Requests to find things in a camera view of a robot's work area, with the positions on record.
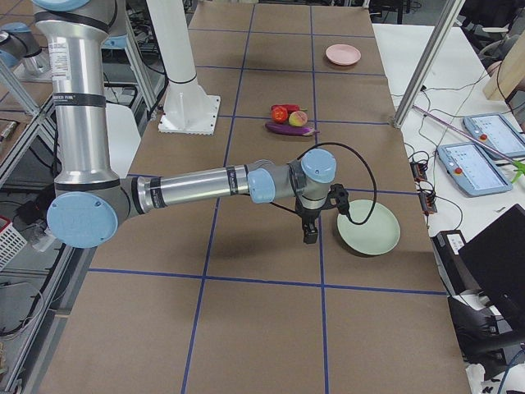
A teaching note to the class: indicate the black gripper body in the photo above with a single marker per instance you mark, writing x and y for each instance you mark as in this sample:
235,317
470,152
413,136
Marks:
308,217

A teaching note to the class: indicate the purple eggplant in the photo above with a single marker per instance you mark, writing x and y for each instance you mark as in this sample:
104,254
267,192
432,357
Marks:
286,129

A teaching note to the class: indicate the pink yellow peach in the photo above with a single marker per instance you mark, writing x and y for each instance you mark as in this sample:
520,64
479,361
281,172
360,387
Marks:
298,118

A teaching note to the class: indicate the red pomegranate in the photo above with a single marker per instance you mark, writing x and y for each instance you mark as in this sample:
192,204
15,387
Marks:
279,114

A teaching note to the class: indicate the red chili pepper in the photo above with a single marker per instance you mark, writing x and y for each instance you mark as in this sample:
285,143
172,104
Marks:
289,107

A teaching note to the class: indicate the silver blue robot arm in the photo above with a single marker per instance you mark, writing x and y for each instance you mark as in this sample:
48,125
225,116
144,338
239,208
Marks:
92,201
19,46

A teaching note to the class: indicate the green plate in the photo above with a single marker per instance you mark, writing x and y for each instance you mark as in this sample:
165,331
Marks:
378,235

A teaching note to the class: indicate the orange black electronics board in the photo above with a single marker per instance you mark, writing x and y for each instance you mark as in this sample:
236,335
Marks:
425,189

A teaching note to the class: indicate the near blue teach pendant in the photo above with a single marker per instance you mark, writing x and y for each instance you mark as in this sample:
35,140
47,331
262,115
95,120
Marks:
472,170

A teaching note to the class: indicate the blue teach pendant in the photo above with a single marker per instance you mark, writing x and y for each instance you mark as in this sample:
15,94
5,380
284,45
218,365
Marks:
472,170
495,131

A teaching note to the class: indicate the pink plate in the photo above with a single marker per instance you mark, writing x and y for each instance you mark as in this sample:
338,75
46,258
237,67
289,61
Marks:
343,54

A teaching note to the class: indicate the black laptop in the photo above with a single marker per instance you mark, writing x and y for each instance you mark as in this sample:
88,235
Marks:
495,258

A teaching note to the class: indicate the far blue teach pendant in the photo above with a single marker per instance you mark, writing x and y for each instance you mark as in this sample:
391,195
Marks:
495,131

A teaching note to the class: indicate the metal rod with green clip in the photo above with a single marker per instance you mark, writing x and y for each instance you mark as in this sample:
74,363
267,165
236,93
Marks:
519,167

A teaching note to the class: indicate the white plastic basket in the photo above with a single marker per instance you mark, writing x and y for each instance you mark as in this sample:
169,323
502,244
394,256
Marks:
12,242

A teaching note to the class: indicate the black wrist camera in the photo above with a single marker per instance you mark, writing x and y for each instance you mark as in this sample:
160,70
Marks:
310,232

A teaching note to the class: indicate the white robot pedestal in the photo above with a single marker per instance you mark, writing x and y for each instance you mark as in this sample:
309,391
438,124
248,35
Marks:
187,108

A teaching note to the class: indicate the aluminium frame post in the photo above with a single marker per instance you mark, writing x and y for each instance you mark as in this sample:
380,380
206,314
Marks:
440,32

